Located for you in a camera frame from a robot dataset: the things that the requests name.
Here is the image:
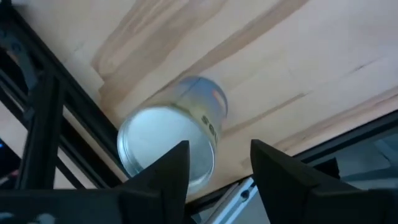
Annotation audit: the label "blue peaches can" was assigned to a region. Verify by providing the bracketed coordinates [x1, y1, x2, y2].
[116, 75, 229, 196]

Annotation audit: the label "black table frame rails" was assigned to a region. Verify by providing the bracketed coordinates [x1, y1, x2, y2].
[0, 0, 398, 224]

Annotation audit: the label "silver aluminium extrusion bar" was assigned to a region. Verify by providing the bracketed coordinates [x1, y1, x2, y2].
[203, 176, 259, 224]

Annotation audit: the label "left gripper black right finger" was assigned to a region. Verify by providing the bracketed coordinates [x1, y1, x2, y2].
[250, 139, 398, 224]

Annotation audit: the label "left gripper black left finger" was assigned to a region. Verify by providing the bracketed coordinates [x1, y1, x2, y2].
[0, 140, 191, 224]

